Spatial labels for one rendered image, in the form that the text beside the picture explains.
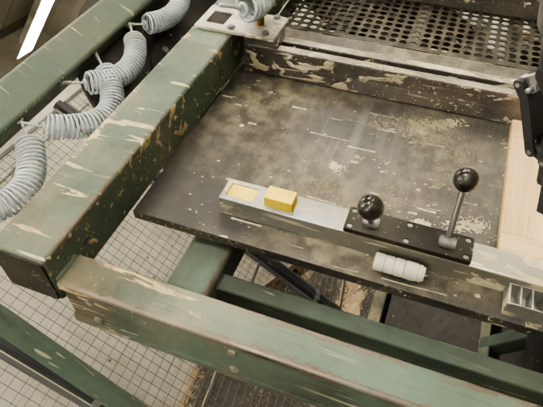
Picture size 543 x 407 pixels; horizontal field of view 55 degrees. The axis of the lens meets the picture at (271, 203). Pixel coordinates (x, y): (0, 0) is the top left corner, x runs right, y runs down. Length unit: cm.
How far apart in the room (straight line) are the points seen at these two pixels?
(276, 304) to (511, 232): 41
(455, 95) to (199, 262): 62
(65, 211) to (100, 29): 87
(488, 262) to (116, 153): 63
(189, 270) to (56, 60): 81
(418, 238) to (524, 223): 20
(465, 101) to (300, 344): 66
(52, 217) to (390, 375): 54
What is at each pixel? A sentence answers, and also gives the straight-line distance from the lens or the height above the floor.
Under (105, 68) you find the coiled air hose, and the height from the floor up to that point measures 204.
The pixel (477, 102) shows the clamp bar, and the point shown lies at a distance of 116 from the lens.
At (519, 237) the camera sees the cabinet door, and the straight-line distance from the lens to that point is 94.
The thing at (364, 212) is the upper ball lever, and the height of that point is 153.
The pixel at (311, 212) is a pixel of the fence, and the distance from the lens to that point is 87.
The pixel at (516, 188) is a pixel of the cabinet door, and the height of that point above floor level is 127.
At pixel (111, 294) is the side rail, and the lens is 80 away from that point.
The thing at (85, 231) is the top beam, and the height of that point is 181.
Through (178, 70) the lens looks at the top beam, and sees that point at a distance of 110.
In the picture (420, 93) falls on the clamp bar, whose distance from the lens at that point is 116.
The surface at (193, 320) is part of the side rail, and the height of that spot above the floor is 162.
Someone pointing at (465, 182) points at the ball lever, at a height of 143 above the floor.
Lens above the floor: 180
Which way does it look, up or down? 13 degrees down
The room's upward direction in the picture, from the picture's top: 52 degrees counter-clockwise
